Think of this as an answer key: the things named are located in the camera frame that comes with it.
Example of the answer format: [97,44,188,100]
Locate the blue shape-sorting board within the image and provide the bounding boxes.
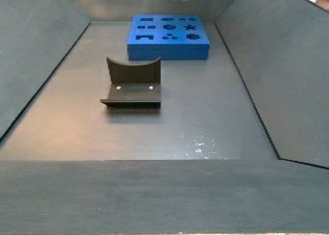
[127,14,209,61]

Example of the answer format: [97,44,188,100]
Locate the black curved holder stand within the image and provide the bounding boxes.
[100,59,163,107]

